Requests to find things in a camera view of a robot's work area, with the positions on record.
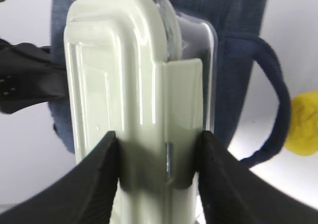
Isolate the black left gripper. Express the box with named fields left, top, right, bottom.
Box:
left=0, top=39, right=69, bottom=114

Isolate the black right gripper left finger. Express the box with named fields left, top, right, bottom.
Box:
left=0, top=131, right=120, bottom=224

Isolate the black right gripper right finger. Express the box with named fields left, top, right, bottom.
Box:
left=198, top=131, right=318, bottom=224

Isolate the yellow lemon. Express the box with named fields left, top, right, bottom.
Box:
left=284, top=90, right=318, bottom=156

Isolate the green lidded glass container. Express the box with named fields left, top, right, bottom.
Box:
left=64, top=0, right=218, bottom=224

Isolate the dark navy lunch bag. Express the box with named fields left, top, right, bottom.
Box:
left=48, top=0, right=292, bottom=165

